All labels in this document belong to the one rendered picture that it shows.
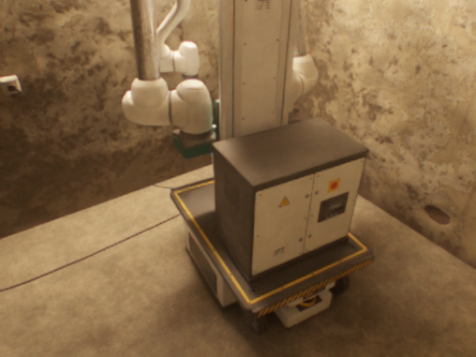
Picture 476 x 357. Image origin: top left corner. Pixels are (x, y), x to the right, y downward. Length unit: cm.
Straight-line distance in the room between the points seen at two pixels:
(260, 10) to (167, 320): 145
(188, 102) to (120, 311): 107
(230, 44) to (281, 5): 26
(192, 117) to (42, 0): 96
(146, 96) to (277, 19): 64
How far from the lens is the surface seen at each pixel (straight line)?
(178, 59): 205
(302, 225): 165
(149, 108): 177
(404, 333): 212
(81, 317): 213
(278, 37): 171
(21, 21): 225
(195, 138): 181
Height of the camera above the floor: 163
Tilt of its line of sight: 34 degrees down
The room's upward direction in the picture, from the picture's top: 2 degrees clockwise
